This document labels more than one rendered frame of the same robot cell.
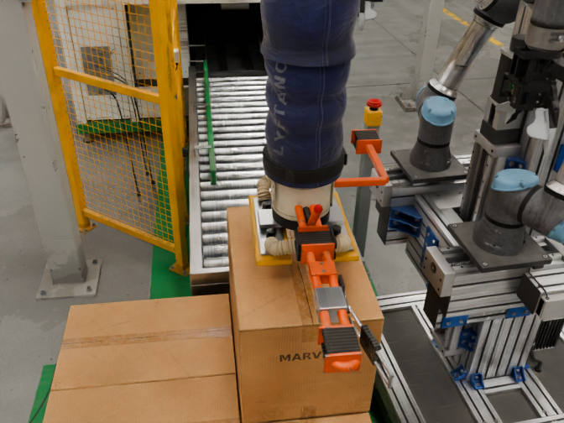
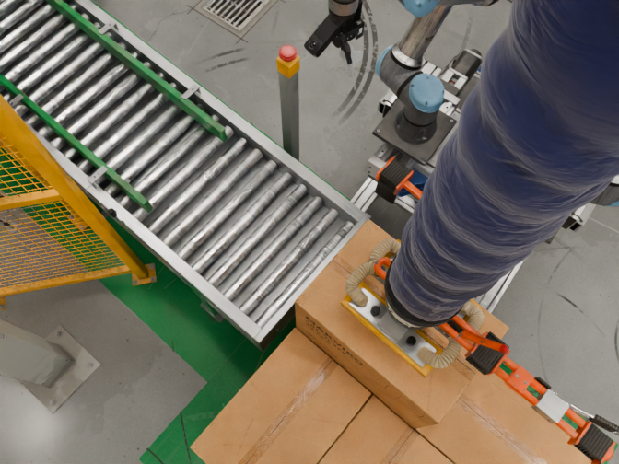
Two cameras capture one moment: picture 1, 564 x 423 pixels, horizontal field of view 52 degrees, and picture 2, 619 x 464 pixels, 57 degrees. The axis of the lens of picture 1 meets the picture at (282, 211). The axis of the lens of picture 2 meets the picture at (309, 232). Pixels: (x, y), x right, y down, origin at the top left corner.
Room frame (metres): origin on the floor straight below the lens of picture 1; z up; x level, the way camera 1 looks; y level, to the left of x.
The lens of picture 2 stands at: (1.33, 0.48, 2.81)
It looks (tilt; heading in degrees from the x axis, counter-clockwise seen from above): 69 degrees down; 317
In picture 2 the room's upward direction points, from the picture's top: 2 degrees clockwise
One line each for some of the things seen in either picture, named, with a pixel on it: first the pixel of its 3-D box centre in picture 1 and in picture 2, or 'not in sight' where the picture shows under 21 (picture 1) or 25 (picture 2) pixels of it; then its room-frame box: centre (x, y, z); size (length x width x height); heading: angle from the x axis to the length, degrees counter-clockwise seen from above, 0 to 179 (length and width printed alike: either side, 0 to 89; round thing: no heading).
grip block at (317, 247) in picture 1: (315, 244); (486, 353); (1.19, -0.09, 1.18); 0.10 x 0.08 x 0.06; 97
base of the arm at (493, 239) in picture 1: (502, 227); not in sight; (1.41, -0.65, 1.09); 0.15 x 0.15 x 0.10
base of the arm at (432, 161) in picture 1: (431, 149); (417, 118); (1.90, -0.54, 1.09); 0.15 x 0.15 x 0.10
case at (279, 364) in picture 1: (294, 303); (392, 327); (1.44, -0.05, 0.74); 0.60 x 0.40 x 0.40; 8
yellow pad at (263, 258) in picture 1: (268, 223); (391, 326); (1.42, 0.04, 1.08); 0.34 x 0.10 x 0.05; 7
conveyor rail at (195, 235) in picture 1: (194, 154); (70, 171); (2.91, 0.50, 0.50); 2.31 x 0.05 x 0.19; 8
